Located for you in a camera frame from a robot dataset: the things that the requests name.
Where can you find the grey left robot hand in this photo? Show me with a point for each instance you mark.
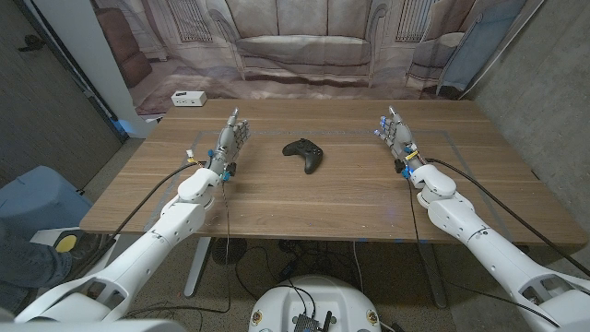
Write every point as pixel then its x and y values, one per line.
pixel 228 140

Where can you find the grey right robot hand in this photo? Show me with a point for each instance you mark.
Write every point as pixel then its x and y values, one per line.
pixel 402 138

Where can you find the black game controller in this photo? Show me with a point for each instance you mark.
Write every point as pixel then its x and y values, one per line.
pixel 309 154

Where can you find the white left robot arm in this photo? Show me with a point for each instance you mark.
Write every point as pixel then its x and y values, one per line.
pixel 152 244

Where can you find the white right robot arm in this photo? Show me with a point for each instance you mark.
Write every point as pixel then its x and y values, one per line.
pixel 484 244

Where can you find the white robot shoulder cover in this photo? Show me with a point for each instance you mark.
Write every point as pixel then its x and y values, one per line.
pixel 92 326

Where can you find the white power outlet box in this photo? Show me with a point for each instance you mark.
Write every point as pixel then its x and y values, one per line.
pixel 189 98

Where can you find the round black floor fan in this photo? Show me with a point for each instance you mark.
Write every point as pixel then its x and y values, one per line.
pixel 228 251

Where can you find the printed sofa room backdrop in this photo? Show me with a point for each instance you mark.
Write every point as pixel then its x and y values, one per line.
pixel 304 46

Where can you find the white table leg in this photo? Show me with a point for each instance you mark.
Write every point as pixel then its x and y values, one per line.
pixel 198 267

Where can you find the white backdrop stand pole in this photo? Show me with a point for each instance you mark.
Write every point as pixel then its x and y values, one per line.
pixel 502 48

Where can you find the grey table leg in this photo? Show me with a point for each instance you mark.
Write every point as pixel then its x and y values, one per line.
pixel 433 276

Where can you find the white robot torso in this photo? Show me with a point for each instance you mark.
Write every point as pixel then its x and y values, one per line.
pixel 332 299

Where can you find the black yellow foot pedal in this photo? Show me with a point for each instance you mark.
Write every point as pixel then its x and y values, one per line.
pixel 67 242

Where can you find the black computer board with antenna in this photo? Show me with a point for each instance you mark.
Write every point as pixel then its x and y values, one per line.
pixel 304 323

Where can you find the blue grey chair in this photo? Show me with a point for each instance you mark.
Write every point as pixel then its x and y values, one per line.
pixel 37 198

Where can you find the person leg in jeans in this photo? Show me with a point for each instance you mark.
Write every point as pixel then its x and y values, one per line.
pixel 27 263

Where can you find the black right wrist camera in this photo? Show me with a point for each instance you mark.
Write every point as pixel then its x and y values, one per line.
pixel 399 166

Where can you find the white wall panel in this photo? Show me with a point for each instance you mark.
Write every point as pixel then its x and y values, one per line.
pixel 87 55

